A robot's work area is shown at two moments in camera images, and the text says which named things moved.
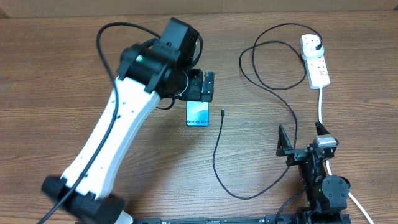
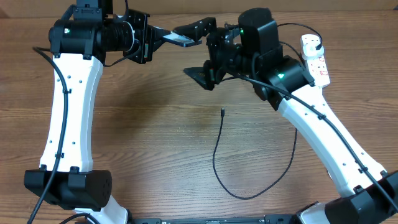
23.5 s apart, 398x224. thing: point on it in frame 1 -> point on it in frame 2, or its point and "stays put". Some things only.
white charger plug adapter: x=310 y=53 stays put
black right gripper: x=284 y=148 -> x=219 y=38
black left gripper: x=195 y=92 -> x=152 y=37
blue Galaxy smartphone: x=197 y=114 -> x=181 y=40
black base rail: x=273 y=219 stays put
